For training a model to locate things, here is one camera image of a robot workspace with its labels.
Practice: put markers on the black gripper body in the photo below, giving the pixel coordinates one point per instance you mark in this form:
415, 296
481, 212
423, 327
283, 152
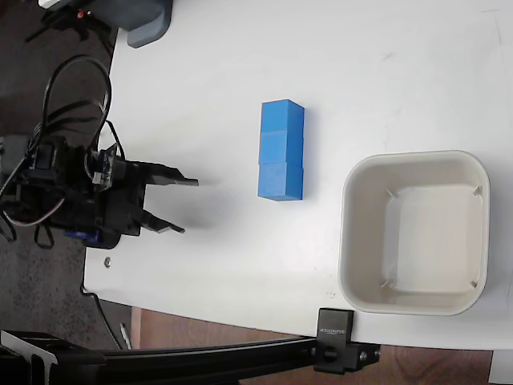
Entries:
124, 200

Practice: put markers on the gray monitor stand base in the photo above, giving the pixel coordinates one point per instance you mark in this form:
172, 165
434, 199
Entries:
140, 20

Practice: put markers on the small metal nut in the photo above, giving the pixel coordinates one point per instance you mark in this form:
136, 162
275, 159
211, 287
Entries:
107, 262

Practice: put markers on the black table clamp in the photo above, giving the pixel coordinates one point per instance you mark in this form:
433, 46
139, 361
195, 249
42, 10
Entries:
334, 341

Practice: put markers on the black tripod with red light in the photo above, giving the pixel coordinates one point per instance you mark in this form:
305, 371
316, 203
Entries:
60, 22

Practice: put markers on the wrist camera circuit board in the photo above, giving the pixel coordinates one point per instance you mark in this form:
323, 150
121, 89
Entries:
105, 164

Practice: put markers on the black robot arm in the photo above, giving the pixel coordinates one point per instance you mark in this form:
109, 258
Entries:
68, 192

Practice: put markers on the black aluminium extrusion bar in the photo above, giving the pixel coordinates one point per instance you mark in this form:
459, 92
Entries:
180, 361

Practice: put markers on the white square plastic bin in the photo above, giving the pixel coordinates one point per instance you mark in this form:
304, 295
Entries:
425, 228

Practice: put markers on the blue cube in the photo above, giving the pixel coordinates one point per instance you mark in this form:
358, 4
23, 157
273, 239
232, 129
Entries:
274, 147
274, 180
276, 116

